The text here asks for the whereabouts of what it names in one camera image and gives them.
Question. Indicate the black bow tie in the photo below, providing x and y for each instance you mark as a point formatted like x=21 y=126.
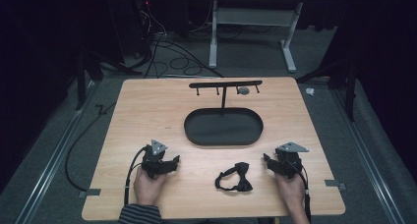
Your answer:
x=242 y=179

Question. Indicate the black metal stand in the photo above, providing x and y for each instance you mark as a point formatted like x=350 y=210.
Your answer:
x=81 y=83
x=350 y=89

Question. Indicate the grey tape piece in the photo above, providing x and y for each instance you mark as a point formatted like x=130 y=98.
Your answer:
x=89 y=193
x=335 y=184

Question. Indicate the grey round sticker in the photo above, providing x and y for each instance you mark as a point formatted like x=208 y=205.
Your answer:
x=243 y=90

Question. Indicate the person's left hand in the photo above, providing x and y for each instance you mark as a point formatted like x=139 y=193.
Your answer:
x=148 y=189

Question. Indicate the metal floor rail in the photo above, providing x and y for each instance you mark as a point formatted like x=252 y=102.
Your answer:
x=49 y=165
x=367 y=165

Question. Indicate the black hook stand with tray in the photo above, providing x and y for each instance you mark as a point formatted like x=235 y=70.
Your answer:
x=223 y=127

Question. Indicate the person's right hand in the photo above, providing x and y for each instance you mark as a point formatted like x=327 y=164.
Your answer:
x=291 y=191

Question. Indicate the white metal desk frame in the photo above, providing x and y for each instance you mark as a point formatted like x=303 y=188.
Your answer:
x=254 y=17

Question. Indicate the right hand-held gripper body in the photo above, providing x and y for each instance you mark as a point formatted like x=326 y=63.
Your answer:
x=288 y=158

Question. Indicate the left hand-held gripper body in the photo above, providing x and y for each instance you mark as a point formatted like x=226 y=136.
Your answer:
x=154 y=158

